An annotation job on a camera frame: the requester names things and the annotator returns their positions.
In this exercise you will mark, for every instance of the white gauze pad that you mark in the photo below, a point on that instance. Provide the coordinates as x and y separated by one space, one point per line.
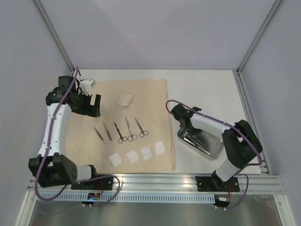
133 156
115 159
160 147
147 153

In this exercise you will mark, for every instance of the steel forceps dark handle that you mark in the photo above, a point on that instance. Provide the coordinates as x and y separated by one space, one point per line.
107 131

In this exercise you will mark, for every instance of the aluminium frame post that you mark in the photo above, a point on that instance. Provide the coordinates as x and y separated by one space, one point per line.
259 35
51 29

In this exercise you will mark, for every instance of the black tipped surgical scissors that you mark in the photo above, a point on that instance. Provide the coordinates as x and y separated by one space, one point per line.
121 138

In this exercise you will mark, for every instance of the beige cloth mat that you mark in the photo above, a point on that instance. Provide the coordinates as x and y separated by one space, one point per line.
83 146

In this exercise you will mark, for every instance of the slotted grey cable duct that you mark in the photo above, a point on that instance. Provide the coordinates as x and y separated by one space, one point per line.
132 197

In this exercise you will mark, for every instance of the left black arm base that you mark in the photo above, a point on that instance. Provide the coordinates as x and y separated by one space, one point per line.
99 184

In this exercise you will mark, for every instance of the aluminium front rail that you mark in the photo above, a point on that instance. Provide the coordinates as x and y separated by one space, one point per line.
170 183

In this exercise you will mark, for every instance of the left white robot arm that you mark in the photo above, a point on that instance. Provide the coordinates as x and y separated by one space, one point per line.
51 167

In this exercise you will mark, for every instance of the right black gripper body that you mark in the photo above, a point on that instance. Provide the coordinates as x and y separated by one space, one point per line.
185 121

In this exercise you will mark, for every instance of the green printed glove packet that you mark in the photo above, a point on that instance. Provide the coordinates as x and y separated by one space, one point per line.
104 113

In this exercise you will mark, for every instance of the steel tweezers pair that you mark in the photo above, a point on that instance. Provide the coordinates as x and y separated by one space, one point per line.
192 141

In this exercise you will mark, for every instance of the steel surgical scissors middle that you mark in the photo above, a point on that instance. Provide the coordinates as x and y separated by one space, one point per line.
131 136

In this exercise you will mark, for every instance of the steel surgical scissors right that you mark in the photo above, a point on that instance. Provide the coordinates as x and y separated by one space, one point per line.
143 132

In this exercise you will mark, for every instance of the stainless steel tray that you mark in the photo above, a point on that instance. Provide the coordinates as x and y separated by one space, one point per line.
213 144

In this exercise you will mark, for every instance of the left aluminium frame post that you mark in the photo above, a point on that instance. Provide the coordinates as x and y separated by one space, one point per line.
51 29

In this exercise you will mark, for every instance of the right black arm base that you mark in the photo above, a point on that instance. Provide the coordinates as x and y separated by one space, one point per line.
214 184

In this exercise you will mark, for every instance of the right aluminium frame post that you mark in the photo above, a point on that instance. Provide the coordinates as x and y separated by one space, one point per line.
259 35

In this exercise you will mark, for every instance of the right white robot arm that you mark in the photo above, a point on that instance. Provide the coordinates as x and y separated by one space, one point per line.
240 142

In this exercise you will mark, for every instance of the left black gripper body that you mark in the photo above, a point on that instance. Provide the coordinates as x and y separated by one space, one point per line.
83 106

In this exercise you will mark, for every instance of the steel surgical scissors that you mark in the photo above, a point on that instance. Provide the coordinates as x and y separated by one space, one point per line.
131 136
143 132

